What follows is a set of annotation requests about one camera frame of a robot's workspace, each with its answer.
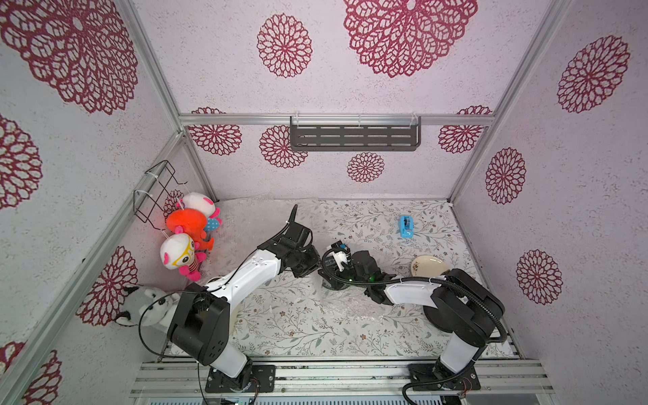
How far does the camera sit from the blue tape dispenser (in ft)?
3.56

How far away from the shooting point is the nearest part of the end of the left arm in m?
0.63

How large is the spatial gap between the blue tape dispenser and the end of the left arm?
49 centimetres
